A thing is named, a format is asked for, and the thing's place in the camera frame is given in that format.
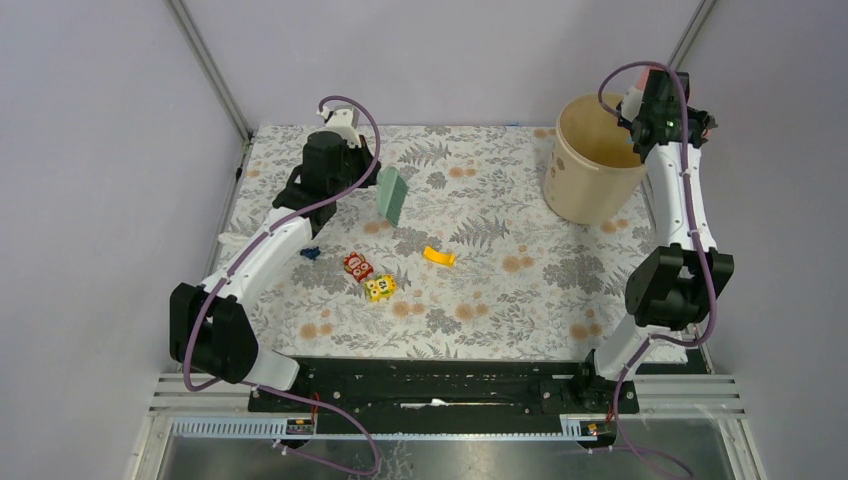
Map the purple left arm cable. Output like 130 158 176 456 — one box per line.
182 95 383 477

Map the teal hand brush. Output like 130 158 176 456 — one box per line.
376 166 408 228

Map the yellow owl puzzle piece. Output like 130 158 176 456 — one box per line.
363 274 397 303

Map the pink plastic dustpan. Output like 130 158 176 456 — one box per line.
633 69 717 148

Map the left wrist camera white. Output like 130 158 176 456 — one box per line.
319 105 362 148

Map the floral tablecloth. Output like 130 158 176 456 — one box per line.
249 126 654 361

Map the beige paper bucket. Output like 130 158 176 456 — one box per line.
542 94 646 225

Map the yellow curved wooden block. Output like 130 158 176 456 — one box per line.
422 246 456 268

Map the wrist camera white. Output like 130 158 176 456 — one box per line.
319 105 362 148
619 87 644 122

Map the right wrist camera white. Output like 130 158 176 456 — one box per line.
619 87 644 122

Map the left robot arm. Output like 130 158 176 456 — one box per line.
169 129 380 411

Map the red owl puzzle piece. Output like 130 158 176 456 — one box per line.
343 252 374 283

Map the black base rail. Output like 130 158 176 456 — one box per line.
290 356 616 416

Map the blue paper scrap far left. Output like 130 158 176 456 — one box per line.
299 247 321 261

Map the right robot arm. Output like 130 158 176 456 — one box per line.
569 62 735 412

